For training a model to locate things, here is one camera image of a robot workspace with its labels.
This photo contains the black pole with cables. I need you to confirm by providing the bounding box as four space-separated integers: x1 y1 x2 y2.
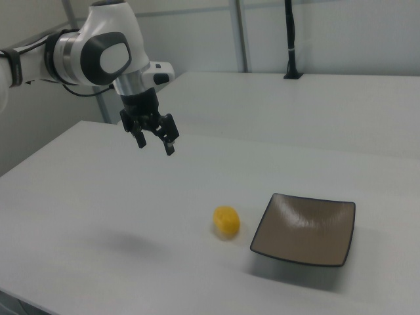
283 0 305 80

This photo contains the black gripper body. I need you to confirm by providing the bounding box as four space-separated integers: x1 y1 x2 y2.
119 88 162 129

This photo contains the brown square ceramic plate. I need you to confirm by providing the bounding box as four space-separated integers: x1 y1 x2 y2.
249 192 356 268

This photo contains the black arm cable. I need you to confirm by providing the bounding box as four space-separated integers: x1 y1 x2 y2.
0 31 116 97

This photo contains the black velcro strap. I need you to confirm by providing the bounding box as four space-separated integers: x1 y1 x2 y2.
2 48 24 89

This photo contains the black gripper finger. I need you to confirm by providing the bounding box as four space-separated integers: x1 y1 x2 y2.
151 113 181 157
119 110 147 150

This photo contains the upright aluminium frame post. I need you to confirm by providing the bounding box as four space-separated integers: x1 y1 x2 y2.
229 0 253 74

